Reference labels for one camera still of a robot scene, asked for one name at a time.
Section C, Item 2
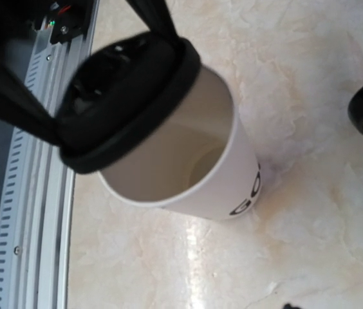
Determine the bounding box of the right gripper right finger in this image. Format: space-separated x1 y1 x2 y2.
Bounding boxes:
126 0 180 42

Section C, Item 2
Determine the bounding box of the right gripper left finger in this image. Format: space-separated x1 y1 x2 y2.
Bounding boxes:
0 28 63 149

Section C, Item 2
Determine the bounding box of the black coffee lid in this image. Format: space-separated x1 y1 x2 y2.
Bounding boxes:
55 32 201 174

